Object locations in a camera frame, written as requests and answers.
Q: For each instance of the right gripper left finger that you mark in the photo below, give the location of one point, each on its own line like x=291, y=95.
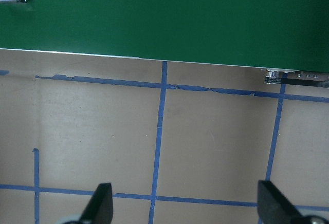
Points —
x=99, y=209

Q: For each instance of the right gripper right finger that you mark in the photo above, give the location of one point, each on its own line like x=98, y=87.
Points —
x=274, y=207

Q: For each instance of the green conveyor belt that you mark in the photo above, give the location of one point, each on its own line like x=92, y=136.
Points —
x=288, y=38

